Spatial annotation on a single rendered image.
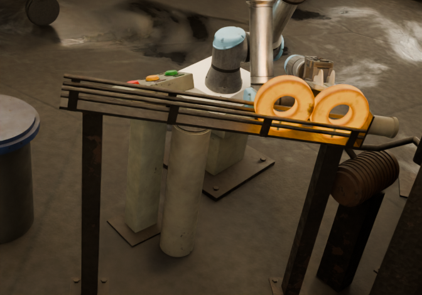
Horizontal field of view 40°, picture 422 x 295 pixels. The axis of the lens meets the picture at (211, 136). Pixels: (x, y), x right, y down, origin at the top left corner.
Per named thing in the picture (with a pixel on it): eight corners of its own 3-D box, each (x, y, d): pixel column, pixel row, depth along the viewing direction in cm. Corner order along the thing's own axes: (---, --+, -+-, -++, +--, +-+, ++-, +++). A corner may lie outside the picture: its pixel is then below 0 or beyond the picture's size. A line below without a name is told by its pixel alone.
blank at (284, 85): (323, 85, 148) (319, 79, 151) (265, 76, 144) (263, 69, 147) (303, 135, 156) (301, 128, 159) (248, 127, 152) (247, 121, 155)
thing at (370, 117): (360, 149, 158) (375, 117, 153) (358, 149, 158) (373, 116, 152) (351, 135, 164) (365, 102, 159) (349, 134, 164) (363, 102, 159)
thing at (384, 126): (393, 142, 159) (402, 124, 156) (363, 138, 157) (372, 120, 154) (385, 130, 164) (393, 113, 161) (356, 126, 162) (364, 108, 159)
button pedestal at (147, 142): (179, 224, 214) (198, 76, 181) (125, 250, 200) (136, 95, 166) (153, 201, 224) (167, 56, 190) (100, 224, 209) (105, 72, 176)
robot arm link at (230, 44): (207, 55, 229) (210, 24, 221) (240, 54, 232) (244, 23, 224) (215, 70, 219) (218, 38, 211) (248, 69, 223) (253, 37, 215)
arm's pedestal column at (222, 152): (146, 155, 248) (150, 103, 234) (207, 125, 275) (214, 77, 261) (216, 202, 228) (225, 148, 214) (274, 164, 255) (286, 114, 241)
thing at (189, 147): (200, 248, 205) (220, 125, 177) (173, 262, 198) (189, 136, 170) (178, 229, 212) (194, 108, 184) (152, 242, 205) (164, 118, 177)
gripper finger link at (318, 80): (323, 71, 160) (312, 66, 169) (319, 93, 161) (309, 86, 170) (333, 72, 160) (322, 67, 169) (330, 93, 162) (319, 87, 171)
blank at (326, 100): (378, 94, 151) (373, 88, 154) (323, 85, 148) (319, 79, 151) (357, 142, 159) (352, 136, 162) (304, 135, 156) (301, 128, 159)
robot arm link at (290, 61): (304, 78, 198) (305, 53, 196) (314, 83, 188) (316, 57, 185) (282, 78, 197) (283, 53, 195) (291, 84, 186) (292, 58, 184)
